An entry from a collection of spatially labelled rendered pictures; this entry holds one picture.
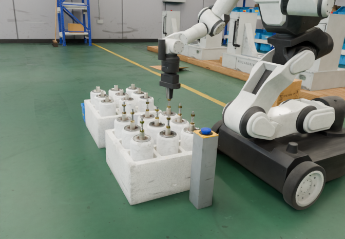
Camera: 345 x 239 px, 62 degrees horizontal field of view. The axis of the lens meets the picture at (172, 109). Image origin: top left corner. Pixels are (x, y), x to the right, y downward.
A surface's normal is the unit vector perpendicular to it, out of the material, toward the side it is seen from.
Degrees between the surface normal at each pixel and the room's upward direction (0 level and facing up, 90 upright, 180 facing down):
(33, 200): 0
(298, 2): 123
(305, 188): 90
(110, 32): 90
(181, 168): 90
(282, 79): 112
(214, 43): 90
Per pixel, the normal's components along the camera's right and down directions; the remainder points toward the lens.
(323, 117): 0.46, 0.29
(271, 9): -0.85, 0.40
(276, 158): -0.61, -0.58
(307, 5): -0.59, 0.69
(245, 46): -0.89, 0.11
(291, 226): 0.04, -0.95
